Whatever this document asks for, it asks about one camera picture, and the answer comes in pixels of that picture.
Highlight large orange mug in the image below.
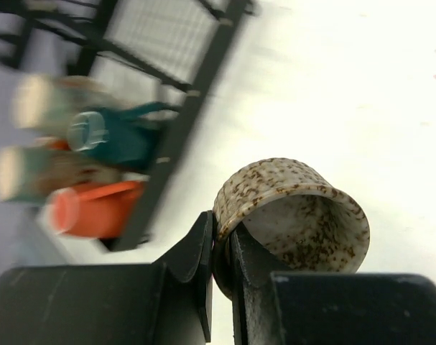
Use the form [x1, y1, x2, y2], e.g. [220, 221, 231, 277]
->
[47, 180, 145, 239]

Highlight dark teal mug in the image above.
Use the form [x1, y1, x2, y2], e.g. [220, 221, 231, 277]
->
[67, 101, 175, 171]

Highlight speckled beige small cup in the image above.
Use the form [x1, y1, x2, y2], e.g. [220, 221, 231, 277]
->
[213, 157, 370, 298]

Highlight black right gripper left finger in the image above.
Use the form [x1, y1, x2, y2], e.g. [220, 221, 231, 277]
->
[0, 211, 213, 345]

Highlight black wire dish rack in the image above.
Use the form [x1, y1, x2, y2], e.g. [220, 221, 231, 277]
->
[0, 1, 256, 252]

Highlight tall cream teal coral mug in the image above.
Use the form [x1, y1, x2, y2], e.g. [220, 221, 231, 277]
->
[0, 146, 95, 203]

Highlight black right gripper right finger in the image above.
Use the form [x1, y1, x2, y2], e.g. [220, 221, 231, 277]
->
[230, 229, 436, 345]

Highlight tall cream green mug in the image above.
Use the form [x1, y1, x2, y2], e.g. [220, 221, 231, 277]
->
[10, 73, 106, 133]

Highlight small orange red mug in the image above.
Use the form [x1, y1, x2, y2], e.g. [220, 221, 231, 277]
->
[34, 137, 71, 151]

